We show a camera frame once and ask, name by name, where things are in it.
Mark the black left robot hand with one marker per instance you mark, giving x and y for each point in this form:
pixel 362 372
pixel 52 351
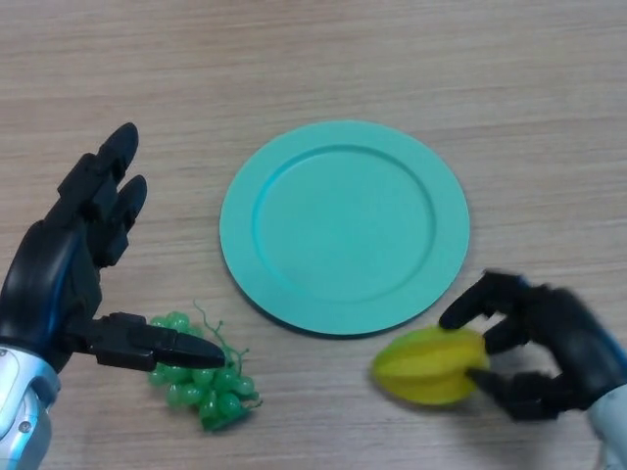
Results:
pixel 41 284

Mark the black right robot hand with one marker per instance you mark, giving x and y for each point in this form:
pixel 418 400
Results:
pixel 578 343

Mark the yellow starfruit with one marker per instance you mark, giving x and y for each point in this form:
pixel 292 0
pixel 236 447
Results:
pixel 426 367

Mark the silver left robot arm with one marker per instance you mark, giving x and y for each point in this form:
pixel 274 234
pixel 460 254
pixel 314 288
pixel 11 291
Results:
pixel 19 411

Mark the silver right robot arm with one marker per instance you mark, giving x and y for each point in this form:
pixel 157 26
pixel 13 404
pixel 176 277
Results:
pixel 612 426

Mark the green round plate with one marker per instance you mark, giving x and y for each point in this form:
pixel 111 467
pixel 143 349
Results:
pixel 343 230

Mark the green grape bunch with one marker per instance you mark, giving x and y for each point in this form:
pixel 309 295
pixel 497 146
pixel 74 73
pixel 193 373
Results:
pixel 210 391

